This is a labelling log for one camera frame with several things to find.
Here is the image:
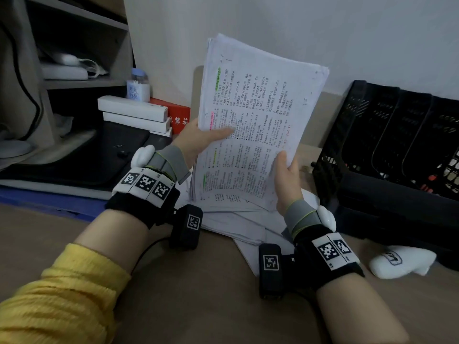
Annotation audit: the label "yellow knit sleeve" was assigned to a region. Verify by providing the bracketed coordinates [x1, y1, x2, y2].
[0, 243, 132, 344]

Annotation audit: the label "stack of printed paper sheets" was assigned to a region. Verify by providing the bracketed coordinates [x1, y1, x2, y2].
[189, 33, 330, 212]

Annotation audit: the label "white round base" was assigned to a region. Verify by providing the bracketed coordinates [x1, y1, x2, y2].
[0, 140, 33, 159]

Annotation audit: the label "black wrist strap with markers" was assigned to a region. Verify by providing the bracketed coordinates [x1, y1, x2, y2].
[105, 145, 191, 230]
[283, 199, 366, 292]

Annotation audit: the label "loose white papers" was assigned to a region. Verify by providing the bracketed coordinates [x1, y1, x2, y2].
[179, 188, 320, 277]

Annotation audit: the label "black hanging cable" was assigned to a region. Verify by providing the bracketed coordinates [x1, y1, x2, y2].
[0, 23, 45, 142]

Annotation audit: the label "white cable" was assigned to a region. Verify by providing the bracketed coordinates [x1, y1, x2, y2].
[76, 58, 109, 79]

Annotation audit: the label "person's left hand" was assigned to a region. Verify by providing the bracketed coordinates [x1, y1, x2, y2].
[171, 118, 236, 169]

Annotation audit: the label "black mesh file rack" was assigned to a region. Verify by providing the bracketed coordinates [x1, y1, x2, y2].
[311, 80, 459, 272]

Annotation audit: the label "black wrist camera with marker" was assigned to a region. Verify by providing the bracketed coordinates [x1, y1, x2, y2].
[169, 204, 204, 250]
[258, 243, 284, 300]

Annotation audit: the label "white plastic device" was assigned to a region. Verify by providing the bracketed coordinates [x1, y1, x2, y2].
[368, 245, 437, 280]

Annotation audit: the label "black flat pad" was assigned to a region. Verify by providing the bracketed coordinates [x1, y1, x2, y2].
[0, 121, 173, 192]

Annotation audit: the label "person's right hand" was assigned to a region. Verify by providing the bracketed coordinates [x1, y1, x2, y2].
[273, 150, 306, 216]

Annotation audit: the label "person's left forearm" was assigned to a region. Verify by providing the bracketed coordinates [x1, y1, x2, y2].
[0, 208, 158, 344]

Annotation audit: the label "grey wooden shelf unit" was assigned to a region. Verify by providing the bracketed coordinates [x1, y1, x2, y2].
[0, 0, 134, 170]

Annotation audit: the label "blue folder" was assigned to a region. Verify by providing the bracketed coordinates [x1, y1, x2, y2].
[0, 185, 110, 223]

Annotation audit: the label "long white box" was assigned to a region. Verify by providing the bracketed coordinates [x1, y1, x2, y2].
[97, 95, 169, 123]
[103, 111, 172, 134]

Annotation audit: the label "small bottle with blue cap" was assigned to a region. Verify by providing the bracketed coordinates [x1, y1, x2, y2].
[126, 68, 151, 103]

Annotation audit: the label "white flat device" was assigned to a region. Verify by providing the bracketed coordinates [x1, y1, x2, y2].
[39, 51, 90, 81]

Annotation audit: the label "red box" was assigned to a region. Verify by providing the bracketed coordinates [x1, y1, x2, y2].
[149, 97, 191, 136]

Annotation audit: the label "person's right forearm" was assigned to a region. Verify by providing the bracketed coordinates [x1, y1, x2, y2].
[316, 271, 410, 344]

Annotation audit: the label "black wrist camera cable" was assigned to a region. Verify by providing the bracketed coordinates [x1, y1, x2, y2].
[130, 236, 173, 277]

